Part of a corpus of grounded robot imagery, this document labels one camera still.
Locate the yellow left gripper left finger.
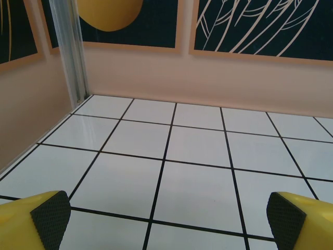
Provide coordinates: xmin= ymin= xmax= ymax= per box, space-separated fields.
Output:
xmin=0 ymin=190 xmax=71 ymax=250

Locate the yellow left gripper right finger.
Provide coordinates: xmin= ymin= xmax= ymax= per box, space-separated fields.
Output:
xmin=266 ymin=192 xmax=333 ymax=250

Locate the dark panel with orange oval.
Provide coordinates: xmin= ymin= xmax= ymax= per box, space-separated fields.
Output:
xmin=39 ymin=0 xmax=183 ymax=56

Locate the aluminium corner post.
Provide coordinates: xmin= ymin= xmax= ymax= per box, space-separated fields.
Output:
xmin=50 ymin=0 xmax=91 ymax=106

